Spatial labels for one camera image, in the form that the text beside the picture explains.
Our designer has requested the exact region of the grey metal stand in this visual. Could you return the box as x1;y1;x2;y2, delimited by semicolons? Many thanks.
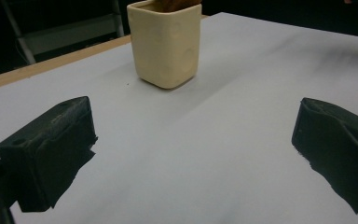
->
0;0;126;66

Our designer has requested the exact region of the wooden hairbrush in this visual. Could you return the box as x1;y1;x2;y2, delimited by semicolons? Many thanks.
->
153;0;203;14

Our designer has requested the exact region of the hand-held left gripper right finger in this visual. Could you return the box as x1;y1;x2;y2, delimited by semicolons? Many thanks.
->
291;97;358;217

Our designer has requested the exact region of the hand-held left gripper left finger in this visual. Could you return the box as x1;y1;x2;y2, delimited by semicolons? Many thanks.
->
0;95;99;214

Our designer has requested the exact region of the cream square cup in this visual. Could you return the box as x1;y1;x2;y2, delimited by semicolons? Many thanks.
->
126;0;203;91

